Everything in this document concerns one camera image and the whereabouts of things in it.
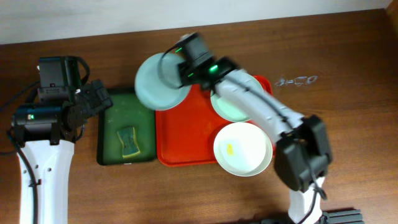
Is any light blue plate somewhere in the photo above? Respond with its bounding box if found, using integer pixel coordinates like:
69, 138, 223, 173
134, 53, 191, 111

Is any yellow green sponge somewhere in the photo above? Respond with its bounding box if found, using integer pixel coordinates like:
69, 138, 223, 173
117, 126, 141, 159

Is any white plate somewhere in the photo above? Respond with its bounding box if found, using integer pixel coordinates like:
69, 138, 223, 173
213, 123, 273, 177

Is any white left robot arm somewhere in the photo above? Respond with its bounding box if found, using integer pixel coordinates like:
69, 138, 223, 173
7, 80, 113, 223

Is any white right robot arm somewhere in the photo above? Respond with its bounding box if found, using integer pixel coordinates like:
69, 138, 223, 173
177, 57, 333, 223

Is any dark green tray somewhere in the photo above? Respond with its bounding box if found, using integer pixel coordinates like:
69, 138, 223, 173
96, 89, 157, 166

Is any red plastic tray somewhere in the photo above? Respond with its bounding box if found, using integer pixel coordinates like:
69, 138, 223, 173
155, 75, 276, 167

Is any light green plate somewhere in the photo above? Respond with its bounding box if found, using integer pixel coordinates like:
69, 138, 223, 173
210, 75, 266, 123

